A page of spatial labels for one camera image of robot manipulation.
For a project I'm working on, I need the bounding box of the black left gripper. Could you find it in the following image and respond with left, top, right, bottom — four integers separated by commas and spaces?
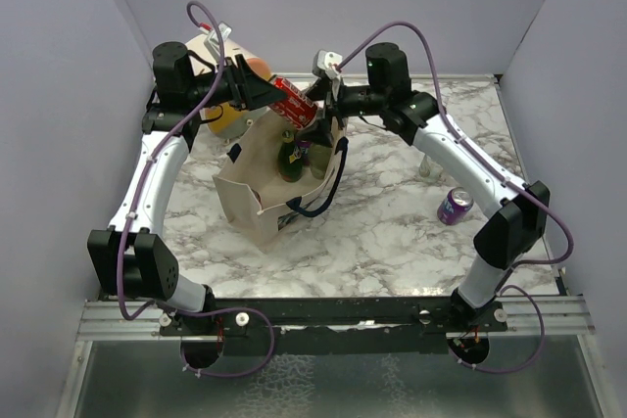
185, 52, 286, 110

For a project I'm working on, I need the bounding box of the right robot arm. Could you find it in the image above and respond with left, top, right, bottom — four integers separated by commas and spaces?
301, 42, 550, 331

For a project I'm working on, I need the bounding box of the beige canvas tote bag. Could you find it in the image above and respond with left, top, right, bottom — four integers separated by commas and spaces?
214, 112, 348, 251

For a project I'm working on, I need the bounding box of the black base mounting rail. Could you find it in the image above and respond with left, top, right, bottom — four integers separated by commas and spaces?
158, 297, 506, 357

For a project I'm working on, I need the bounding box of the red cola can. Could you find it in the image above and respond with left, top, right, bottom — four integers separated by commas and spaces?
251, 189, 263, 207
268, 75, 318, 130

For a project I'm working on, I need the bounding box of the purple Fanta can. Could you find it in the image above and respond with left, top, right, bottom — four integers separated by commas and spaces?
297, 140, 312, 166
437, 187, 474, 225

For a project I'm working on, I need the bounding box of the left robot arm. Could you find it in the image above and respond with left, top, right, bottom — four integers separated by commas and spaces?
87, 38, 284, 335

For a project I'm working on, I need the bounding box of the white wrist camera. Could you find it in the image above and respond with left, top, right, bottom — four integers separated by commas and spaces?
200, 23, 232, 62
312, 50, 343, 80

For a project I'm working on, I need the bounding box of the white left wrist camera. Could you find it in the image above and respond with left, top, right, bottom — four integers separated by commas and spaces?
200, 23, 232, 62

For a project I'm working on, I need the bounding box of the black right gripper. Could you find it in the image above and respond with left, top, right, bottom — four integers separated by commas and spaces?
295, 78, 386, 149

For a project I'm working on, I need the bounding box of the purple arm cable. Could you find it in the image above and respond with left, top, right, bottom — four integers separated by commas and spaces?
117, 0, 275, 380
335, 21, 575, 374

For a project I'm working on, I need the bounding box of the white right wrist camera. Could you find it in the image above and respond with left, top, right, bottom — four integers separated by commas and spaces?
312, 50, 343, 80

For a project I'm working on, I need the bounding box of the green Perrier bottle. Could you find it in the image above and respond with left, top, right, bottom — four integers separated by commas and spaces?
277, 130, 304, 183

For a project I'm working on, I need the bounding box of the white round drawer box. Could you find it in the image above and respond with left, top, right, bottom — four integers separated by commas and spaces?
186, 33, 272, 140

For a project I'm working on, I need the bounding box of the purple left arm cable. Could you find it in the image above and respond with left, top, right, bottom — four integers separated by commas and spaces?
117, 0, 275, 380

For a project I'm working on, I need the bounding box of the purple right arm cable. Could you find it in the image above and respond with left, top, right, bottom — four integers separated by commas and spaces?
335, 21, 575, 374

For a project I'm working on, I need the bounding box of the clear Chang bottle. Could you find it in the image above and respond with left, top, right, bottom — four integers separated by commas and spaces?
308, 143, 334, 180
418, 154, 444, 181

